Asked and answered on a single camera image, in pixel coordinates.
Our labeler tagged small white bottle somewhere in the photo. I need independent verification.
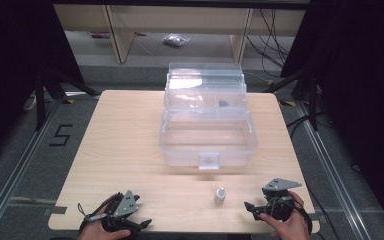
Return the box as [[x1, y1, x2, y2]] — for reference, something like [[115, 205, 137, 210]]
[[213, 187, 227, 205]]

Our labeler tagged metal floor rail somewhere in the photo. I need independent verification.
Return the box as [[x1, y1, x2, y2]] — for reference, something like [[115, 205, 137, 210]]
[[0, 99, 65, 240], [294, 100, 368, 240]]

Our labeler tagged left hand-held gripper cable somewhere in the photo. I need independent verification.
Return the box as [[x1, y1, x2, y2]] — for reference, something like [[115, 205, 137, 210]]
[[77, 193, 118, 224]]

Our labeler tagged clear plastic storage box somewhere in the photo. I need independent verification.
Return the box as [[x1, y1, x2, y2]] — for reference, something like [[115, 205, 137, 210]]
[[159, 62, 259, 171]]

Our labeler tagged white floor cable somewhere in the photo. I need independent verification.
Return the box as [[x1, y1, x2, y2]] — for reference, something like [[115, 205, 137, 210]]
[[22, 94, 38, 112]]

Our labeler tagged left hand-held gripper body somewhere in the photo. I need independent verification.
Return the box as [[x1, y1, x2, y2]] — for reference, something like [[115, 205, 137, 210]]
[[101, 189, 141, 232]]

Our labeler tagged crumpled clear plastic bag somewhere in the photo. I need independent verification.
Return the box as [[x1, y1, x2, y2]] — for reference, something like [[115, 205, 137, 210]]
[[162, 33, 191, 48]]

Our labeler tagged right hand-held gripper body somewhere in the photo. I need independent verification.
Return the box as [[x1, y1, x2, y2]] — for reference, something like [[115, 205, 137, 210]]
[[261, 177, 303, 222]]

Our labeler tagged beige wooden shelf unit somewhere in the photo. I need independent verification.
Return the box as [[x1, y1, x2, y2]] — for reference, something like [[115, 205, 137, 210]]
[[53, 3, 306, 65]]

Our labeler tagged person's right hand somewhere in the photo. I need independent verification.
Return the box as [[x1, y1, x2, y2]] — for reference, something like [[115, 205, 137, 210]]
[[259, 191, 311, 240]]

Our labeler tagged black floor cable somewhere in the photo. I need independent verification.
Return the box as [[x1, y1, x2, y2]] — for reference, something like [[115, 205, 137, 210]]
[[285, 114, 312, 140]]

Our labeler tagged hand-held gripper cable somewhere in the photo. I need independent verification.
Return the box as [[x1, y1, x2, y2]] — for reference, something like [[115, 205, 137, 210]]
[[77, 193, 118, 224], [292, 204, 315, 236]]

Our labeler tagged bundle of black cables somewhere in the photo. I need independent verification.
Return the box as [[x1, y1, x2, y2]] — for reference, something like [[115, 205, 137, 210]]
[[245, 8, 292, 70]]

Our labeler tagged black metal stand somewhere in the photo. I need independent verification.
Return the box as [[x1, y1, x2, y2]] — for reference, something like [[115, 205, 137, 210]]
[[263, 65, 320, 132], [34, 68, 100, 132]]

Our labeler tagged person's left hand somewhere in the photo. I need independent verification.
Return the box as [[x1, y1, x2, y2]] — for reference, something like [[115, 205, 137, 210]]
[[77, 194, 132, 240]]

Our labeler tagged right hand-held gripper cable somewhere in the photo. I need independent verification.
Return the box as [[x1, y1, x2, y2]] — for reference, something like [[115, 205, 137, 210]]
[[292, 204, 315, 236]]

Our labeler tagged black curtain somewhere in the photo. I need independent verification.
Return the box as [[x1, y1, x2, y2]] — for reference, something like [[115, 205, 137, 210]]
[[0, 0, 85, 168], [280, 0, 384, 232]]

